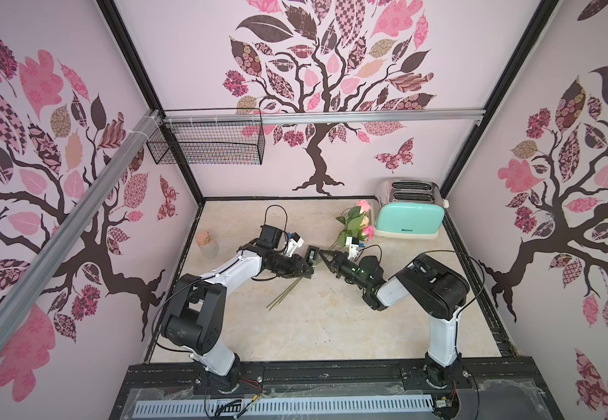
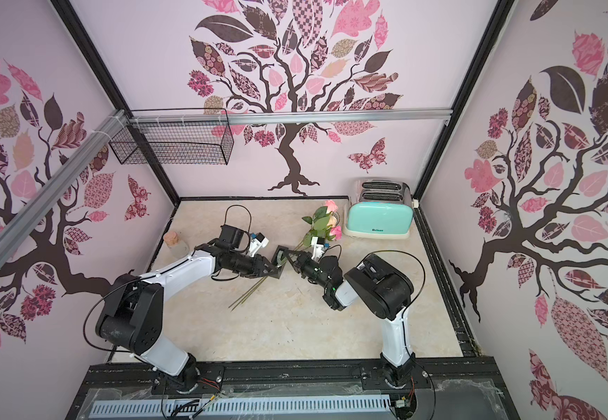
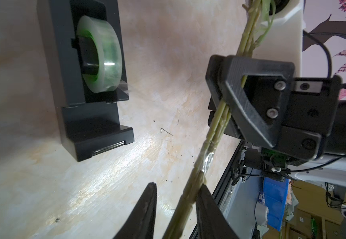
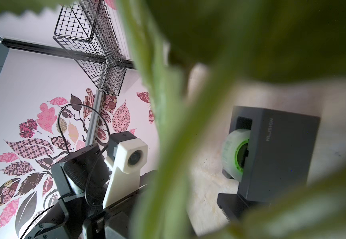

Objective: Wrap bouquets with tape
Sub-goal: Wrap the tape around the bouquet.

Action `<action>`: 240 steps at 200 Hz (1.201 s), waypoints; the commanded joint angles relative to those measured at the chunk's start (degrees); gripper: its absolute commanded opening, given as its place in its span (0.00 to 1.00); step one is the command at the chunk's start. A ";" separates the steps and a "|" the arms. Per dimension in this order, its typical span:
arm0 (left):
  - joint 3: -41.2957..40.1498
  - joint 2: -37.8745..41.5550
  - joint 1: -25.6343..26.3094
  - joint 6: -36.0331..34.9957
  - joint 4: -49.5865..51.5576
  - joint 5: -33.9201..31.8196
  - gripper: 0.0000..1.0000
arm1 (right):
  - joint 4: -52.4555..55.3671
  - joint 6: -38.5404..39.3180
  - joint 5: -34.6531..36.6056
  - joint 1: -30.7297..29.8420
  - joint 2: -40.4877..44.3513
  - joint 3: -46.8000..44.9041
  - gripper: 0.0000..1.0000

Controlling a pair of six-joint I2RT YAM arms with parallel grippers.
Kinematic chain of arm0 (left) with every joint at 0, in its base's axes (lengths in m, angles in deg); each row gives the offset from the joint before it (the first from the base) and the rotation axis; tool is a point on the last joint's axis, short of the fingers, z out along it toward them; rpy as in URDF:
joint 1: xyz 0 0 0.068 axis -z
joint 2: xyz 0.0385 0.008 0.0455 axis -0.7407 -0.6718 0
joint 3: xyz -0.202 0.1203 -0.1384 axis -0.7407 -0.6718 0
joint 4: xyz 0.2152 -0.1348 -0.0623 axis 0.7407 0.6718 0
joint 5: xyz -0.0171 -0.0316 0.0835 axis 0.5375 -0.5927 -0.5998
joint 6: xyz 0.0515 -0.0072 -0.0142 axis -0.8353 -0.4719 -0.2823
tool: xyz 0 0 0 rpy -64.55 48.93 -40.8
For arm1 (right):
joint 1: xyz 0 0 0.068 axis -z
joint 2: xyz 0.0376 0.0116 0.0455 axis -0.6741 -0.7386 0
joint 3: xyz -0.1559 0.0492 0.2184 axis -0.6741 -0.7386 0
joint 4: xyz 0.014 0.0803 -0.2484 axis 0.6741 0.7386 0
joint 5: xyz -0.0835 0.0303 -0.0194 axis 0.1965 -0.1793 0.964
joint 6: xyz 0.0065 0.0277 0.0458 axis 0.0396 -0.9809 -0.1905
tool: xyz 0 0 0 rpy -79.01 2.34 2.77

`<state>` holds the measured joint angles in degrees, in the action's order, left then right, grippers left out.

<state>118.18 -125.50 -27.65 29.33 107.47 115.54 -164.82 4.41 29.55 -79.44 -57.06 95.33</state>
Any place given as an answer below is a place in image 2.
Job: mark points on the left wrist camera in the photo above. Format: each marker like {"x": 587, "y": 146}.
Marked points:
{"x": 257, "y": 242}

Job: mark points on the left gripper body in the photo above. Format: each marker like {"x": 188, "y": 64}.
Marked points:
{"x": 248, "y": 266}

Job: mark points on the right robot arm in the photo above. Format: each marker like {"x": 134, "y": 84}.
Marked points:
{"x": 385, "y": 290}

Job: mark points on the mint green toaster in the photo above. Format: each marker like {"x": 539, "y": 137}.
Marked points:
{"x": 379, "y": 209}

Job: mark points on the black tape dispenser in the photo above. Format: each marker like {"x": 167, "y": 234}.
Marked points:
{"x": 279, "y": 260}

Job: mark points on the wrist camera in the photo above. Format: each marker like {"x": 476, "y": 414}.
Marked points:
{"x": 257, "y": 242}
{"x": 319, "y": 247}

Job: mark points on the white slotted cable duct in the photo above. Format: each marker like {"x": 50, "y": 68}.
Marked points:
{"x": 330, "y": 407}

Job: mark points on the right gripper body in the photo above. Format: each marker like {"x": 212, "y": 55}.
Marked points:
{"x": 295, "y": 260}

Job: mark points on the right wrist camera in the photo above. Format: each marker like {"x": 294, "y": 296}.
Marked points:
{"x": 319, "y": 247}

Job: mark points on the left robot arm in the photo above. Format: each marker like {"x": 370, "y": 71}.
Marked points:
{"x": 132, "y": 316}

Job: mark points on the black wire basket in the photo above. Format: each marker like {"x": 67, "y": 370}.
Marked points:
{"x": 192, "y": 136}

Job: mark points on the glass jar with cork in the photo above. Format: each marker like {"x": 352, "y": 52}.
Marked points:
{"x": 178, "y": 248}

